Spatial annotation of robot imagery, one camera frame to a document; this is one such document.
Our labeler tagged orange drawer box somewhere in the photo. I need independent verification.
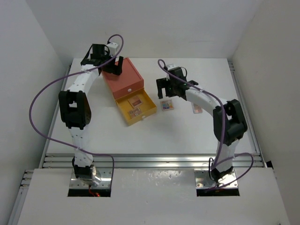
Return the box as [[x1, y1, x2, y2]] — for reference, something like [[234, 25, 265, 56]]
[[102, 58, 144, 94]]

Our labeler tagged small colourful eyeshadow palette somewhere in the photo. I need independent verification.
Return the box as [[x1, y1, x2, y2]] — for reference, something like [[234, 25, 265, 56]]
[[160, 99, 174, 111]]

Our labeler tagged orange drawer with white knob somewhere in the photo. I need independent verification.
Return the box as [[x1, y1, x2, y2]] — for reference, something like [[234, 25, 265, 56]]
[[113, 81, 144, 100]]

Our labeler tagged square orange blush compact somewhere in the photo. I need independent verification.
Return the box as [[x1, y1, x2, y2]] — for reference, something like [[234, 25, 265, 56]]
[[128, 96, 143, 108]]

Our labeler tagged long brown eyeshadow palette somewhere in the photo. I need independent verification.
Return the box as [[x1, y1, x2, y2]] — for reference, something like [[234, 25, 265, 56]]
[[193, 104, 202, 114]]

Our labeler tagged yellow drawer with white knob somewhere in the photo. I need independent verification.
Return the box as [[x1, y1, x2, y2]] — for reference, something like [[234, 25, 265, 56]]
[[115, 88, 157, 126]]

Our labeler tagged clear nine-pan eyeshadow palette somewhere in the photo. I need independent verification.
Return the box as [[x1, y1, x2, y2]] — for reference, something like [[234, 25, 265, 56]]
[[128, 108, 142, 118]]

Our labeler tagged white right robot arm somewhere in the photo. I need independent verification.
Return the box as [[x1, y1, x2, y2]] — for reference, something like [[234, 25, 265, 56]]
[[156, 65, 248, 182]]

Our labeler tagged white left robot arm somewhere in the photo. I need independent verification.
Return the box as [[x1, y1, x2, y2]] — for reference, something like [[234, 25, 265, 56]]
[[59, 42, 123, 181]]

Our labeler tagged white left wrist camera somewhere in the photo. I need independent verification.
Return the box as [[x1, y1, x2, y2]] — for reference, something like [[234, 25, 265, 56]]
[[107, 42, 119, 57]]

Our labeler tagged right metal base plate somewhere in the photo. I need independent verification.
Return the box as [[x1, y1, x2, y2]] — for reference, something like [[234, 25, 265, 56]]
[[194, 169, 239, 189]]

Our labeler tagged metal base plate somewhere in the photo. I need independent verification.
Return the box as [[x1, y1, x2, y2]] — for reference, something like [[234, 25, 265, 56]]
[[194, 169, 239, 189], [69, 168, 113, 190]]

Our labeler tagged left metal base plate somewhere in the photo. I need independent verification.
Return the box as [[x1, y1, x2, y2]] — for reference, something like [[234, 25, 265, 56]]
[[69, 168, 113, 190]]

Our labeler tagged aluminium rail frame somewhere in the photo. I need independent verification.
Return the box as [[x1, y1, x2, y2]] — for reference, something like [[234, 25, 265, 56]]
[[8, 58, 265, 225]]

